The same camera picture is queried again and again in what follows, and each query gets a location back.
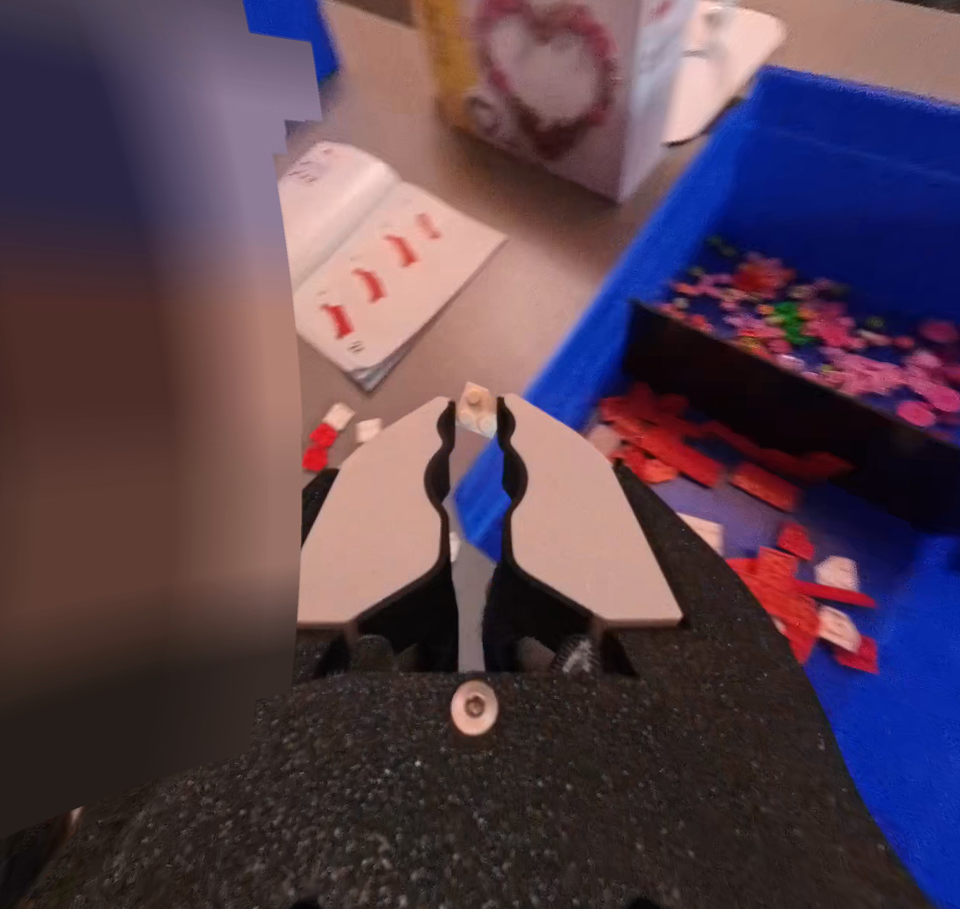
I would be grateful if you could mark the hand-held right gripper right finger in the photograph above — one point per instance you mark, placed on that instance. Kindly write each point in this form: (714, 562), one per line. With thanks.
(592, 541)

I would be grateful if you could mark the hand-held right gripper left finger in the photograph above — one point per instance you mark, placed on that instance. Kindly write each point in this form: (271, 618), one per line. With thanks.
(367, 541)

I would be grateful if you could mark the small red lego plate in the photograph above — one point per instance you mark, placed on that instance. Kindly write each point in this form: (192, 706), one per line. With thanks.
(315, 459)
(322, 435)

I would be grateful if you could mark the white corner-cut lego plate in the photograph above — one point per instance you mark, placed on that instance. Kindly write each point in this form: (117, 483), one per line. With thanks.
(476, 406)

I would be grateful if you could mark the lego instruction booklet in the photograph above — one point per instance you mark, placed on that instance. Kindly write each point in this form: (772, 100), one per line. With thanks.
(420, 264)

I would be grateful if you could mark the pile of red white pieces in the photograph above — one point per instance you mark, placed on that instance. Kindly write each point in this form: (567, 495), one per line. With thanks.
(675, 444)

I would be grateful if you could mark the pile of pink lego pieces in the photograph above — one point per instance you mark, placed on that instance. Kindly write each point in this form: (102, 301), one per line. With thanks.
(825, 324)

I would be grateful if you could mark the small square white lego plate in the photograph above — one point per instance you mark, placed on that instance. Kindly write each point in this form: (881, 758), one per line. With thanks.
(339, 415)
(368, 430)

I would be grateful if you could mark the blue divided plastic bin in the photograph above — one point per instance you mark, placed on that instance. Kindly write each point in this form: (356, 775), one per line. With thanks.
(825, 196)

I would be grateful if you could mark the yellow white lego box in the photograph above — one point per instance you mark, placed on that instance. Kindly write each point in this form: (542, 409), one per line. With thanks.
(555, 61)

